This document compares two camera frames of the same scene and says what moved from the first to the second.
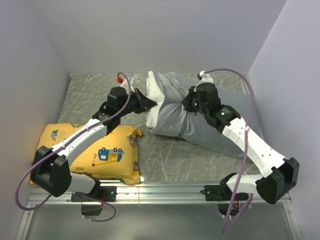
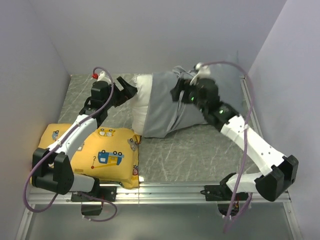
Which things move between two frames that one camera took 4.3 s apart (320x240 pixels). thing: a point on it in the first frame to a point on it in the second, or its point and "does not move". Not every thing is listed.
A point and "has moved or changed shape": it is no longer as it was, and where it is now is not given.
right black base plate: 222,192 does not move
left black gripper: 147,103 to 128,92
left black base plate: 104,193 does not move
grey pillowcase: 174,120 has moved or changed shape
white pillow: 155,92 to 143,84
